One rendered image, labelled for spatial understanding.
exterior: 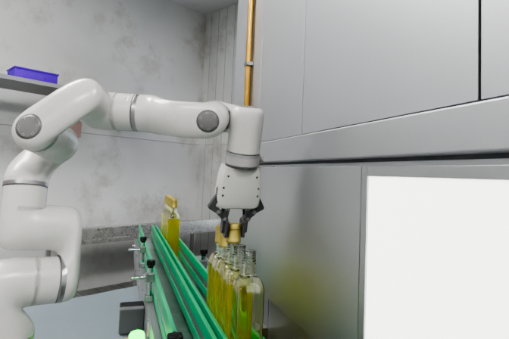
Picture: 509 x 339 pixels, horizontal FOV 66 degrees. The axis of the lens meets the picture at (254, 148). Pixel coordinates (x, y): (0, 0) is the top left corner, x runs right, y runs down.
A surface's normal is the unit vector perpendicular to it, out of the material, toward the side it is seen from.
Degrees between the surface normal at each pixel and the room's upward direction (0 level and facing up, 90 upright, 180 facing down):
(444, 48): 90
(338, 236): 90
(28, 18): 90
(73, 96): 77
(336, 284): 90
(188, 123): 111
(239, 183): 105
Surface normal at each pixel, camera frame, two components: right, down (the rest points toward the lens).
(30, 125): 0.03, -0.25
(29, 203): 0.70, -0.21
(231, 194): 0.23, 0.26
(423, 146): -0.95, -0.06
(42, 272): 0.54, -0.58
